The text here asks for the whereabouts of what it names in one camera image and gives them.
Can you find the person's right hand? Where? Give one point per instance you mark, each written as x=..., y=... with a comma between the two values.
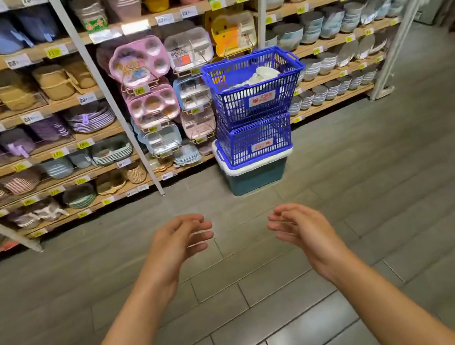
x=312, y=234

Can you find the yellow price tag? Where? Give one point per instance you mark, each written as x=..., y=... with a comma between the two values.
x=270, y=19

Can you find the row of purple dishes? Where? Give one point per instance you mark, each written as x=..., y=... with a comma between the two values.
x=16, y=142

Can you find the yellow bear divided plate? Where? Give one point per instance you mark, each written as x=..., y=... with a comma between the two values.
x=232, y=32

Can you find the row of bagged dishes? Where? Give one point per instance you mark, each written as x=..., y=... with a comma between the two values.
x=24, y=219

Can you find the white divided kids plate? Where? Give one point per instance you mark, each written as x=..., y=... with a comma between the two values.
x=189, y=48

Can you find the stack of purple striped plates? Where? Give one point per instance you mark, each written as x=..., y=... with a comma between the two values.
x=90, y=117

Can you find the nested row of floral bowls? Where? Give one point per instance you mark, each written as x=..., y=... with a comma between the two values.
x=265, y=73

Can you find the pink divided kids plate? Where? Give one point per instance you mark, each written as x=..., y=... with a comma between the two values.
x=198, y=123
x=139, y=61
x=153, y=106

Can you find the person's left hand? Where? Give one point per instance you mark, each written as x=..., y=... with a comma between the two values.
x=171, y=249

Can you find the white price tag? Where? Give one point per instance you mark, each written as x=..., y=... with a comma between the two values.
x=104, y=35
x=188, y=12
x=135, y=27
x=165, y=19

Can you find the stack of grey striped bowls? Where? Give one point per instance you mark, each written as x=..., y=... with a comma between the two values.
x=89, y=8

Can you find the blue divided kids plate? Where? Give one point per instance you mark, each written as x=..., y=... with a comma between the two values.
x=161, y=140
x=191, y=91

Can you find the row of mixed small dishes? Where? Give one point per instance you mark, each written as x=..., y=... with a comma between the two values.
x=79, y=195

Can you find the person's right forearm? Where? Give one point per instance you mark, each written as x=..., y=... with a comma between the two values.
x=390, y=312

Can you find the row of blue grey bowls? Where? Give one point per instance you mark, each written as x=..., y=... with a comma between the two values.
x=357, y=13

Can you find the blue shopping basket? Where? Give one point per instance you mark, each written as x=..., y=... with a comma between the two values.
x=242, y=106
x=254, y=137

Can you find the white-lidded green storage box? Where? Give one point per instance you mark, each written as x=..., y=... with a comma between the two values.
x=254, y=178

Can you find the row of striped dishes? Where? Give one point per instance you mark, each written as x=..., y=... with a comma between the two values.
x=57, y=168

